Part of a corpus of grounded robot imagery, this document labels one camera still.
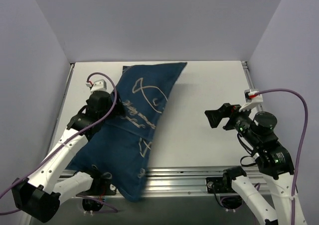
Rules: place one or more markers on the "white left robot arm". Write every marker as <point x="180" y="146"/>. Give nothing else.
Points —
<point x="39" y="193"/>

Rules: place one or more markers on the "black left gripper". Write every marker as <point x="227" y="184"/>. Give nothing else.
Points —
<point x="109" y="108"/>

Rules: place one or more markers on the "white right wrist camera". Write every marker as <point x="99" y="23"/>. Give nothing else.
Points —
<point x="253" y="99"/>

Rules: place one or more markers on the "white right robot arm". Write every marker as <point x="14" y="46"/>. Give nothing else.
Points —
<point x="273" y="161"/>

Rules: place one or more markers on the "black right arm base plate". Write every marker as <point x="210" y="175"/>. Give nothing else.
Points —
<point x="220" y="185"/>

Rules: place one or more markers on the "blue embroidered pillowcase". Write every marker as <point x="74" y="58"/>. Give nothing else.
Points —
<point x="123" y="145"/>

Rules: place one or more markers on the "aluminium front rail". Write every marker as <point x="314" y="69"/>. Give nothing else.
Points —
<point x="170" y="182"/>

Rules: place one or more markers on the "aluminium rail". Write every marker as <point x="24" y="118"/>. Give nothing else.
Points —
<point x="170" y="182"/>
<point x="57" y="126"/>
<point x="250" y="82"/>

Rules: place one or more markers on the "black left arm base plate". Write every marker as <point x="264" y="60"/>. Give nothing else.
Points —
<point x="102" y="185"/>

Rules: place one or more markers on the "aluminium left side rail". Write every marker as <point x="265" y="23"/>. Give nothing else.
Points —
<point x="57" y="126"/>

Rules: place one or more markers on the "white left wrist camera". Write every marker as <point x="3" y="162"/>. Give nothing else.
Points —
<point x="99" y="85"/>

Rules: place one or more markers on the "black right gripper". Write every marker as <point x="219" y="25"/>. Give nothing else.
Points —
<point x="228" y="116"/>

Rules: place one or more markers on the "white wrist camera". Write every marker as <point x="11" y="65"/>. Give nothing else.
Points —
<point x="99" y="85"/>
<point x="253" y="99"/>

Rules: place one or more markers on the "aluminium right side rail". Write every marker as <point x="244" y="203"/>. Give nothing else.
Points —
<point x="250" y="82"/>

